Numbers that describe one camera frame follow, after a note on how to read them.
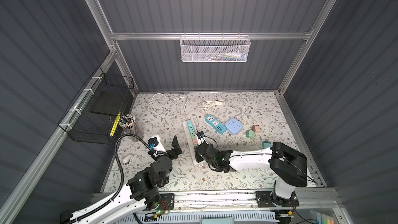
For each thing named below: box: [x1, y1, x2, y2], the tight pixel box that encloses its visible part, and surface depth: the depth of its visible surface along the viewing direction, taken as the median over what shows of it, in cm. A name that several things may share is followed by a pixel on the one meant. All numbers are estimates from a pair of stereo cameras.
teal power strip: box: [205, 114, 227, 135], surface depth 101 cm
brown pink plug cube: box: [251, 124, 261, 133], surface depth 100 cm
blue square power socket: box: [224, 117, 244, 135], surface depth 100 cm
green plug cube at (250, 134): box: [246, 129, 255, 138], surface depth 98 cm
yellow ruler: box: [109, 112, 122, 137], surface depth 71 cm
